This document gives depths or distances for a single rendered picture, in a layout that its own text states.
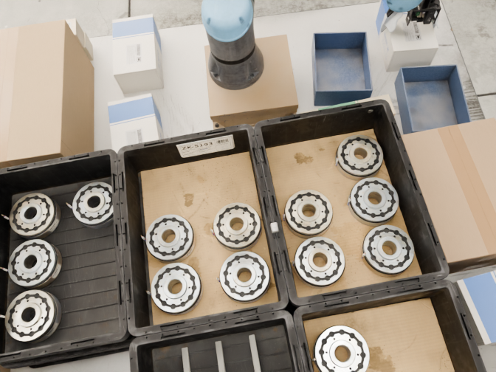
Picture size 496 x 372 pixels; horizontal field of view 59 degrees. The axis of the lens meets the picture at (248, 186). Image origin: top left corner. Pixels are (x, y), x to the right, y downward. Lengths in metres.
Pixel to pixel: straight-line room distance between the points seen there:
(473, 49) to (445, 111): 1.17
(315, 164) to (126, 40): 0.66
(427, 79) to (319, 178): 0.49
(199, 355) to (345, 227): 0.40
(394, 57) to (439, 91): 0.16
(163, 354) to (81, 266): 0.26
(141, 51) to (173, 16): 1.21
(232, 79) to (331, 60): 0.33
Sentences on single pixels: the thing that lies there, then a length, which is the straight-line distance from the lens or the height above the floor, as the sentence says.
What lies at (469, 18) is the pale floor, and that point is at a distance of 2.60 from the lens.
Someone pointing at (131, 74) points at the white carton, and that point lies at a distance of 1.30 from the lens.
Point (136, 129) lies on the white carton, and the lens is 1.18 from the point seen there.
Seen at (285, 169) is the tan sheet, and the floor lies 0.83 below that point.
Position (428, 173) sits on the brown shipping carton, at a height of 0.86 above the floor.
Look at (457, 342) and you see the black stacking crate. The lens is 0.93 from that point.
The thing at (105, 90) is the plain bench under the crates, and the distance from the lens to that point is 1.40.
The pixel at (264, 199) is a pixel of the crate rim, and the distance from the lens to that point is 0.90.
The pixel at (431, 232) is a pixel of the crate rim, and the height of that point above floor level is 0.92.
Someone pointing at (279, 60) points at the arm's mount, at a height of 0.79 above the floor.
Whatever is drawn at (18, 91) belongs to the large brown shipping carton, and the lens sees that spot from 1.23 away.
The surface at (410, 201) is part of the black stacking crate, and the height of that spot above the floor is 0.89.
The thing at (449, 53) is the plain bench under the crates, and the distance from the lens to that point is 1.45.
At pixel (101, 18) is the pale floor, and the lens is 2.64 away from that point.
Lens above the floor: 1.75
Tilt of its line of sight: 66 degrees down
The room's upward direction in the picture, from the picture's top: 9 degrees counter-clockwise
